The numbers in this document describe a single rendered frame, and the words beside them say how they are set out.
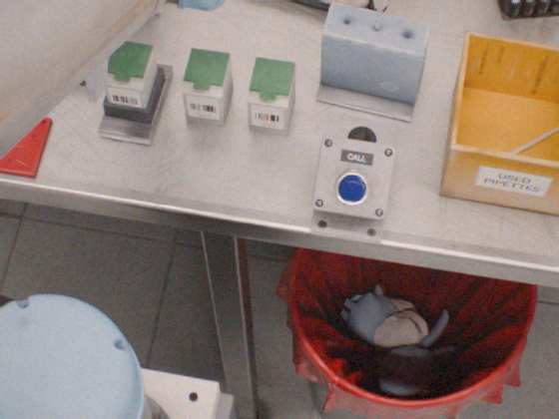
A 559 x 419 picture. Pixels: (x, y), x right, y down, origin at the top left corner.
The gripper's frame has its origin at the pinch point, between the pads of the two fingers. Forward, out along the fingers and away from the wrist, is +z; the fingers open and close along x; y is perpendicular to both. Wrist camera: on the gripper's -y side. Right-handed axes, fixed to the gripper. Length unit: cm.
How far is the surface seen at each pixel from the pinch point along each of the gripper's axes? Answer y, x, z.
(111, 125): 1.6, 3.8, 10.5
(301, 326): -19, 5, 55
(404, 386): -35, 4, 78
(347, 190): -23.1, 9.5, 5.2
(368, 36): -22.6, -5.5, 1.9
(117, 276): 18, -14, 99
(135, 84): -1.1, 2.0, 4.9
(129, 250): 17, -20, 99
